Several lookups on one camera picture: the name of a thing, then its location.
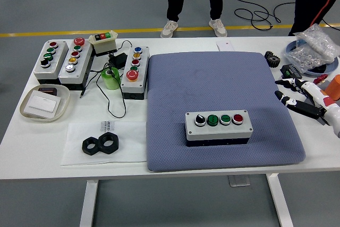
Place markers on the white wall switch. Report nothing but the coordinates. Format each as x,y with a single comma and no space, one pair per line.
42,103

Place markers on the green film roll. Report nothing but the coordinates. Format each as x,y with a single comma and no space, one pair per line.
112,80

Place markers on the small black device, red face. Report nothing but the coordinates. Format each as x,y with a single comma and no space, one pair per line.
47,90

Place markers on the black power adapter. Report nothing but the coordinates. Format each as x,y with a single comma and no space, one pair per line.
119,59

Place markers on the five-button box, yellow and white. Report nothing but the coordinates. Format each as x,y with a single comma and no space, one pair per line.
81,65

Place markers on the black gear wheel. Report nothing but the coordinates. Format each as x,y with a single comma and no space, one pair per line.
272,59

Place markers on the white card with red mark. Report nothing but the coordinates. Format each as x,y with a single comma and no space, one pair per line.
223,46

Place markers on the clear bag of metal parts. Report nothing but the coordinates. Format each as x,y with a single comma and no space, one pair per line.
305,59

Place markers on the black module with green terminals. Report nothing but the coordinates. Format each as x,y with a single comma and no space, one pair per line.
289,71

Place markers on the small red clip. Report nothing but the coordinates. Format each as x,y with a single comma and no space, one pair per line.
320,79

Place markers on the cream three-button switch box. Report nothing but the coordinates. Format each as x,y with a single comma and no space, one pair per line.
105,45

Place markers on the four-button box with selector knob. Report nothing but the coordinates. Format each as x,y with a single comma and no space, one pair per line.
217,132

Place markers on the large black hex nut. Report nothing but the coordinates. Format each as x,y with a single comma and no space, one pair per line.
84,147
101,146

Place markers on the white table leg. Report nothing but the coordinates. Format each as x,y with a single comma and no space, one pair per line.
89,203
280,203

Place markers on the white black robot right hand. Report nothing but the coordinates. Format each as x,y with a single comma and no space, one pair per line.
329,110

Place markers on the clear bag of white parts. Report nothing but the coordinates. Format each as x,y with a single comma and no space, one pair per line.
316,41

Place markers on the grey box under table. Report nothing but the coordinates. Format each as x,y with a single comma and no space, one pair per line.
239,181

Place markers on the cream shallow dish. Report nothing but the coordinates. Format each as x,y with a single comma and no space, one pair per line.
63,96

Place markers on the five-button box with blue button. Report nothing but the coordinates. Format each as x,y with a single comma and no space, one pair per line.
142,78

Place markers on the blue-grey quilted mat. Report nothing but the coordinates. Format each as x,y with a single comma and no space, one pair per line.
191,83

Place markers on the orange cylinder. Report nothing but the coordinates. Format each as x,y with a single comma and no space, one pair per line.
334,87

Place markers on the four-button box with black knob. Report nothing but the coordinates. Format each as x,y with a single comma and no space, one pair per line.
57,62

